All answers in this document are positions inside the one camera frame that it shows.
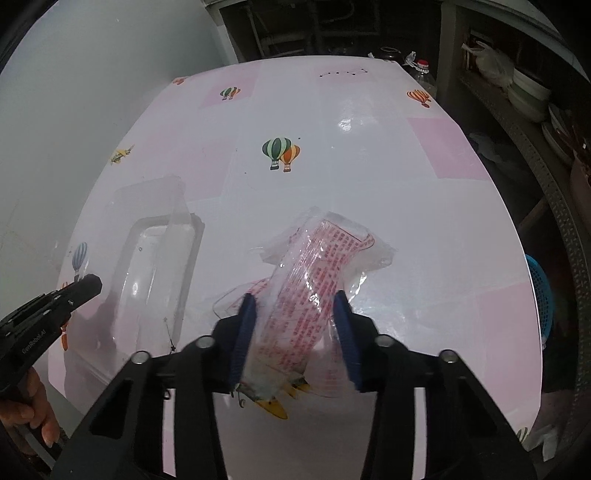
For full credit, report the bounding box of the cooking oil bottle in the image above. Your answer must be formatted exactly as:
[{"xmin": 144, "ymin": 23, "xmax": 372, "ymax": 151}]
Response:
[{"xmin": 406, "ymin": 51, "xmax": 437, "ymax": 100}]

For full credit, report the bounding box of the white paper scrap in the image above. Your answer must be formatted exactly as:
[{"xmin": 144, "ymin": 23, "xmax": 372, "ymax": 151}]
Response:
[{"xmin": 522, "ymin": 425, "xmax": 561, "ymax": 462}]

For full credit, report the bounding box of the stack of bowls and plates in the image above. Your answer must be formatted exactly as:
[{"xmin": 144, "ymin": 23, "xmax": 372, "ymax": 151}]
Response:
[{"xmin": 541, "ymin": 104, "xmax": 578, "ymax": 155}]

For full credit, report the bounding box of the clear plastic tray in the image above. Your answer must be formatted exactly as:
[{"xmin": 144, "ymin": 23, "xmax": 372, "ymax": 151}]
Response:
[{"xmin": 99, "ymin": 174, "xmax": 205, "ymax": 365}]

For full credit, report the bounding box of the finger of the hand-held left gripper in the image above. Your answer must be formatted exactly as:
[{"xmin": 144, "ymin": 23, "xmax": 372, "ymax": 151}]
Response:
[{"xmin": 59, "ymin": 274, "xmax": 103, "ymax": 320}]

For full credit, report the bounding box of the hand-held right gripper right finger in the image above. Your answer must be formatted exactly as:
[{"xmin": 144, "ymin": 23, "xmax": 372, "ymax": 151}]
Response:
[{"xmin": 332, "ymin": 290, "xmax": 539, "ymax": 480}]

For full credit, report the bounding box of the clear red printed wrapper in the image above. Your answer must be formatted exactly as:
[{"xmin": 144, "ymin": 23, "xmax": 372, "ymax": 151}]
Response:
[{"xmin": 212, "ymin": 207, "xmax": 399, "ymax": 400}]

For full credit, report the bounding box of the blue plastic basket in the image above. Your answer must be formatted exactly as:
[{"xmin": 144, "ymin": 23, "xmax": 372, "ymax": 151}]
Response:
[{"xmin": 524, "ymin": 254, "xmax": 555, "ymax": 352}]

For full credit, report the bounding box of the white bowl with dark rim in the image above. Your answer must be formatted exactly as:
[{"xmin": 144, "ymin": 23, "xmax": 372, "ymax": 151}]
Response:
[{"xmin": 513, "ymin": 68, "xmax": 552, "ymax": 100}]

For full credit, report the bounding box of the white plastic bag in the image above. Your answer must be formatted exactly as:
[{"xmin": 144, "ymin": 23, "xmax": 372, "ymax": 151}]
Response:
[{"xmin": 463, "ymin": 41, "xmax": 515, "ymax": 88}]

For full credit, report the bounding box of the pale green bowl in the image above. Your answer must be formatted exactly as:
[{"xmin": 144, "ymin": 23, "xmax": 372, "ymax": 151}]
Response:
[{"xmin": 508, "ymin": 88, "xmax": 549, "ymax": 112}]

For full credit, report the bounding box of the grey concrete counter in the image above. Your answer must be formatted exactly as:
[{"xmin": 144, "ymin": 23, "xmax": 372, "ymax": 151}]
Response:
[{"xmin": 203, "ymin": 0, "xmax": 591, "ymax": 102}]

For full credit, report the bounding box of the white rag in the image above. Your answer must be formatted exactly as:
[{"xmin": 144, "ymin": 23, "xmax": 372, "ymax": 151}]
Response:
[{"xmin": 468, "ymin": 133, "xmax": 513, "ymax": 162}]

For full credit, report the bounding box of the person's left hand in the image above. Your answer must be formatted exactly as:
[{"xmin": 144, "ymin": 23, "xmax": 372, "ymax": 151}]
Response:
[{"xmin": 0, "ymin": 369, "xmax": 61, "ymax": 448}]

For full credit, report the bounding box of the pink basin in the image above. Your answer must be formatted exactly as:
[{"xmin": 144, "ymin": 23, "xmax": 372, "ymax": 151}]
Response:
[{"xmin": 569, "ymin": 150, "xmax": 591, "ymax": 217}]

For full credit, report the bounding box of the grey stone shelf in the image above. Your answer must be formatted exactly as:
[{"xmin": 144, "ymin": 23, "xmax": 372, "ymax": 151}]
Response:
[{"xmin": 457, "ymin": 71, "xmax": 591, "ymax": 324}]

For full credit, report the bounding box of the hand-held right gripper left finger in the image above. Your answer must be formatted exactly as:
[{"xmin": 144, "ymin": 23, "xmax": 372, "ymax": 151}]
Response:
[{"xmin": 51, "ymin": 292, "xmax": 258, "ymax": 480}]

